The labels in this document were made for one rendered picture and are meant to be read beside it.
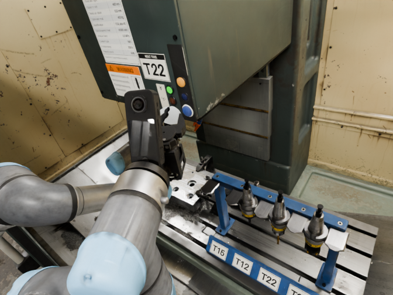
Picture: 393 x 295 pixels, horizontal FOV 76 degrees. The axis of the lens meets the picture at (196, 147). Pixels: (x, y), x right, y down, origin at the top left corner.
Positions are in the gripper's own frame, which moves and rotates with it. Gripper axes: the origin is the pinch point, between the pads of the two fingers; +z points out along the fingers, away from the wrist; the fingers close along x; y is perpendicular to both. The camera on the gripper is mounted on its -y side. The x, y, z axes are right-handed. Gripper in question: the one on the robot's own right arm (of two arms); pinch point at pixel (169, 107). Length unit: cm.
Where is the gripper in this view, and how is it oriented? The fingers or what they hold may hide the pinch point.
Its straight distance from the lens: 51.9
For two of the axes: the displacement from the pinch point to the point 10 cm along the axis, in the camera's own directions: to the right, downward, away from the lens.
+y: 1.6, 8.0, 5.8
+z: 1.3, -6.0, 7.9
